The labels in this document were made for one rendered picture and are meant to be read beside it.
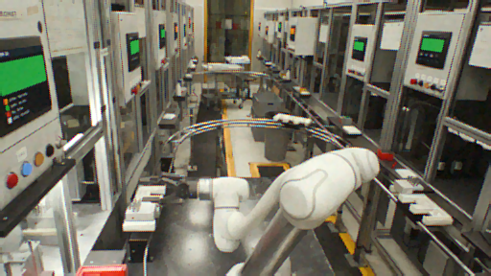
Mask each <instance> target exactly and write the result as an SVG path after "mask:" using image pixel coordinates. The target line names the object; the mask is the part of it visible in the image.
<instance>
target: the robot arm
mask: <svg viewBox="0 0 491 276"><path fill-rule="evenodd" d="M378 172H379V162H378V159H377V158H376V155H375V154H374V153H373V152H371V151H370V150H369V149H358V148H351V149H340V150H336V151H332V152H326V153H324V154H322V155H318V156H316V157H314V158H311V159H309V160H308V161H306V162H303V163H302V164H301V165H298V166H295V167H294V168H290V169H288V170H287V171H286V172H283V173H282V174H280V175H279V177H277V178H276V179H275V181H273V183H272V184H271V185H270V187H269V189H268V190H267V191H266V193H265V194H264V195H263V197H262V198H261V199H260V201H259V202H258V203H257V204H256V207H254V208H253V210H252V211H251V213H249V215H248V216H246V217H245V216H244V214H243V213H240V202H244V201H245V200H247V199H248V198H249V194H250V189H249V184H248V183H247V182H246V181H245V180H243V179H241V178H238V177H218V178H215V179H213V181H212V179H211V178H210V179H200V180H199V182H198V181H185V178H184V175H185V174H173V173H168V172H160V173H159V176H151V177H150V178H141V180H140V183H158V181H161V182H162V183H165V184H169V185H171V186H173V187H174V188H175V193H174V194H170V195H167V196H166V197H161V198H160V197H159V196H149V197H143V198H142V200H141V201H142V202H150V203H152V204H154V203H155V204H156V203H158V204H159V205H160V207H172V206H176V205H182V206H183V205H184V204H185V199H187V198H189V199H198V198H199V200H214V202H215V216H214V241H215V244H216V246H217V247H218V248H219V249H220V251H223V252H234V250H235V249H237V247H238V246H239V245H240V239H241V238H243V237H244V236H245V235H246V233H248V232H249V231H251V230H253V229H255V228H256V227H257V226H259V225H260V223H261V222H263V220H264V219H266V217H267V216H268V215H269V213H270V212H271V211H272V210H273V209H274V207H275V206H276V205H277V204H278V203H280V208H279V211H278V212H277V213H276V214H275V217H274V218H273V219H272V221H271V223H270V224H269V226H268V228H267V229H266V231H265V233H263V236H262V237H261V239H260V240H259V241H258V242H257V243H256V245H255V247H254V248H253V251H252V252H251V253H250V254H249V256H248V258H247V259H246V262H244V263H242V264H236V265H234V267H233V268H231V269H230V271H229V272H228V273H227V275H225V276H291V260H290V257H289V256H290V255H291V254H292V252H293V251H294V249H295V248H296V247H297V246H298V244H299V243H300V242H301V240H302V239H303V238H304V237H305V235H306V234H307V233H308V231H309V230H310V229H315V228H317V227H318V226H320V224H321V223H322V222H324V220H326V219H327V218H328V217H330V215H332V214H333V213H334V212H335V211H336V210H337V209H338V207H340V204H341V203H342V202H343V201H344V200H345V199H346V198H347V197H348V196H349V195H350V194H352V193H353V191H356V189H357V188H360V186H361V184H365V183H367V182H369V181H371V180H372V179H373V178H374V177H376V175H377V173H378ZM169 178H172V179H177V180H179V181H180V182H178V181H173V180H171V179H169ZM178 197H181V198H182V199H181V200H172V199H174V198H178ZM168 200H169V201H168Z"/></svg>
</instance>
